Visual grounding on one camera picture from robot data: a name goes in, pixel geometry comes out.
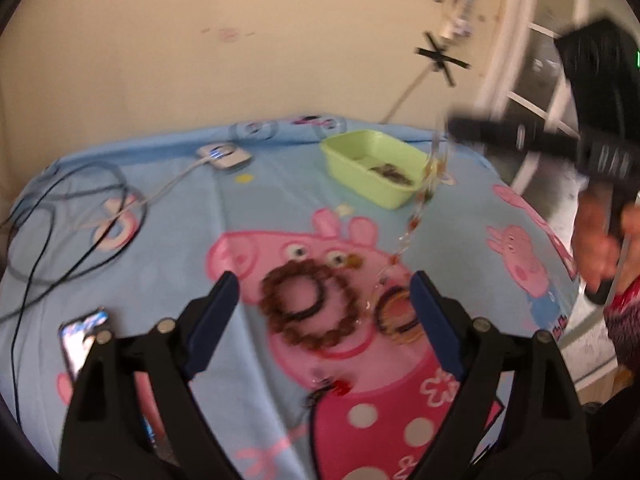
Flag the black cable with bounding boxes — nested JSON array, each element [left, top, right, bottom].
[[0, 160, 148, 426]]

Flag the green plastic tray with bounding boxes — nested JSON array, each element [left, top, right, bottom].
[[320, 129, 437, 210]]

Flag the smartphone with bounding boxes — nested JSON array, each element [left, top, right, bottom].
[[58, 308, 157, 453]]

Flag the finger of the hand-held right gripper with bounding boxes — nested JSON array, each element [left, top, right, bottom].
[[447, 116, 583, 157]]

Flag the clear bead necklace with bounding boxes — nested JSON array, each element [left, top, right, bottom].
[[367, 115, 457, 312]]

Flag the white charger cable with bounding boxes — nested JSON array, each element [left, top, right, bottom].
[[92, 156, 213, 235]]

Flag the person's right hand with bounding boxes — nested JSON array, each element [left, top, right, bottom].
[[571, 195, 640, 293]]

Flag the brown jewelry pieces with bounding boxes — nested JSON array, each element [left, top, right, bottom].
[[369, 161, 415, 185]]

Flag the pale wall cable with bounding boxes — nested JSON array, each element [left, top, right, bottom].
[[379, 62, 437, 126]]

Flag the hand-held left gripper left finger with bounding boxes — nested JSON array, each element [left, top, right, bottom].
[[59, 271, 240, 480]]

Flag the printed blue blanket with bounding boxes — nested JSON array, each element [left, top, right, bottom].
[[0, 115, 582, 480]]

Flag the black tape cross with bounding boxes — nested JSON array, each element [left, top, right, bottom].
[[415, 31, 471, 87]]

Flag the white window frame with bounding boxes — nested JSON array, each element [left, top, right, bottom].
[[474, 0, 640, 201]]

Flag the brown bead bracelet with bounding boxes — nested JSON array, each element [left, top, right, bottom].
[[260, 259, 360, 352]]

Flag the amber bangle bracelet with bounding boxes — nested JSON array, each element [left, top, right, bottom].
[[376, 286, 422, 345]]

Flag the black hair tie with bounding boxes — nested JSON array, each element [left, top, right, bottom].
[[271, 274, 327, 322]]

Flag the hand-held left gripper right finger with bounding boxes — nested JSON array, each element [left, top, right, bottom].
[[410, 270, 593, 480]]

